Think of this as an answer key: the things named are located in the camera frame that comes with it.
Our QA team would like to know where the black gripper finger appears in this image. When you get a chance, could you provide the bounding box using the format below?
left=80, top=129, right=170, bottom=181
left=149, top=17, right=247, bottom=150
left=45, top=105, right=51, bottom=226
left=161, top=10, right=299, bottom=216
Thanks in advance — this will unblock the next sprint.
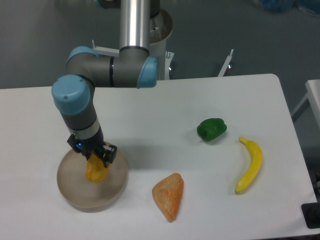
left=94, top=143, right=117, bottom=168

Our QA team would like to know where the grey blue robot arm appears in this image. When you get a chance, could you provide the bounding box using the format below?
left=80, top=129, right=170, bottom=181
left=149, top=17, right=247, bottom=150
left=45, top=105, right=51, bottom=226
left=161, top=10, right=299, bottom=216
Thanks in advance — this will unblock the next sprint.
left=51, top=0, right=160, bottom=168

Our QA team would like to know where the blue bag in background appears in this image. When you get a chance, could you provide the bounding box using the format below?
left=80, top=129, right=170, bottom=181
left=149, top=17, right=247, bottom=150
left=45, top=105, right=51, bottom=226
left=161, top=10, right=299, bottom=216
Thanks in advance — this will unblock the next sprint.
left=253, top=0, right=320, bottom=17

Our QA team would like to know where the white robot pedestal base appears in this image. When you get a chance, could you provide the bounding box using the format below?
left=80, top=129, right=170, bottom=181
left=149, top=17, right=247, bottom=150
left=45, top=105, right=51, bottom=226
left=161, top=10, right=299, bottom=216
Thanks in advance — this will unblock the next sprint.
left=92, top=2, right=234, bottom=80

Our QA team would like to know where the orange toy bread slice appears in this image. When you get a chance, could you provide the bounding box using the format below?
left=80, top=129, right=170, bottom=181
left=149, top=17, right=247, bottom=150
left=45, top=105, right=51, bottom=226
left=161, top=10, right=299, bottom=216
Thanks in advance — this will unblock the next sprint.
left=152, top=172, right=184, bottom=222

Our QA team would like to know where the black device at table edge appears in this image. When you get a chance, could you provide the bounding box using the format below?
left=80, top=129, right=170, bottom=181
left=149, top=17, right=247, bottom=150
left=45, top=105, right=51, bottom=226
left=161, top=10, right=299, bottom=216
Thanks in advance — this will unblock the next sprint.
left=301, top=202, right=320, bottom=229

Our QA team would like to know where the beige round plate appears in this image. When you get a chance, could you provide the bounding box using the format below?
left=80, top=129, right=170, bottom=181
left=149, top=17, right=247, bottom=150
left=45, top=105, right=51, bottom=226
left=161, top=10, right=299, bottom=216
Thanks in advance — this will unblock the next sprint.
left=56, top=149, right=128, bottom=213

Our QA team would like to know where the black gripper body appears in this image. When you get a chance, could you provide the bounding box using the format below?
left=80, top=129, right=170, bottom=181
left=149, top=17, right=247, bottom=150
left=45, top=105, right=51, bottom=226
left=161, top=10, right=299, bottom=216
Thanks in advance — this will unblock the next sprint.
left=67, top=128, right=105, bottom=160

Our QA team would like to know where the white side table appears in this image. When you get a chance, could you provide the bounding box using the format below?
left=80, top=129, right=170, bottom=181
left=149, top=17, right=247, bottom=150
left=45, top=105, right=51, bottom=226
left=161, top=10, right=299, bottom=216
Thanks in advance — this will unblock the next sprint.
left=290, top=79, right=320, bottom=126

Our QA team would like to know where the yellow toy banana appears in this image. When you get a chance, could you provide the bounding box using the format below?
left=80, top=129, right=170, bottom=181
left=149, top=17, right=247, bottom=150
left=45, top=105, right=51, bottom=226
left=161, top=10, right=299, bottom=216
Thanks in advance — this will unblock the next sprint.
left=234, top=137, right=263, bottom=194

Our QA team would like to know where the green toy pepper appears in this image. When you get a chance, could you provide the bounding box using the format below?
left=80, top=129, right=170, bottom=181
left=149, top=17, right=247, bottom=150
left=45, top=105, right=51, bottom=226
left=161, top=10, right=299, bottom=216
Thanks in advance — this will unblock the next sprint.
left=196, top=118, right=227, bottom=142

